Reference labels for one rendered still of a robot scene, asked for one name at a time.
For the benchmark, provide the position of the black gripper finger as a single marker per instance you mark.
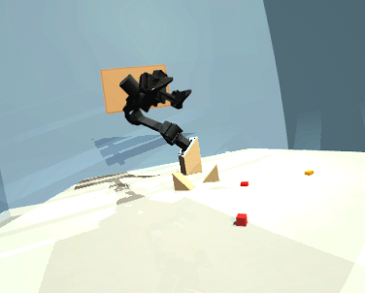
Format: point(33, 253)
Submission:
point(155, 84)
point(181, 96)

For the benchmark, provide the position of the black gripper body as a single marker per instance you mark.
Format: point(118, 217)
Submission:
point(159, 97)

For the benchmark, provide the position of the small red cube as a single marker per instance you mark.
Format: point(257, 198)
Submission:
point(241, 219)

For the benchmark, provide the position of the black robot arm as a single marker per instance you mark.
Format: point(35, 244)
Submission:
point(135, 102)

